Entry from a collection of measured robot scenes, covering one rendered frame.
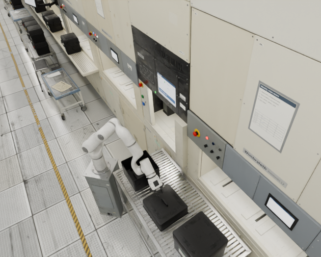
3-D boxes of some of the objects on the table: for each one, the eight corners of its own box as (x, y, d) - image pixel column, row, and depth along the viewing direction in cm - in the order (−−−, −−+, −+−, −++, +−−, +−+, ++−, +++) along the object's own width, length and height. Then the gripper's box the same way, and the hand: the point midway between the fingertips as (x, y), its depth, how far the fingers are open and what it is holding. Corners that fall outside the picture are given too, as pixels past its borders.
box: (172, 246, 204) (171, 231, 186) (200, 225, 215) (201, 210, 197) (196, 279, 186) (197, 266, 169) (225, 254, 197) (229, 240, 180)
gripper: (158, 171, 225) (167, 189, 226) (141, 180, 219) (151, 199, 220) (161, 171, 218) (170, 190, 219) (144, 180, 212) (154, 200, 213)
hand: (159, 193), depth 219 cm, fingers open, 4 cm apart
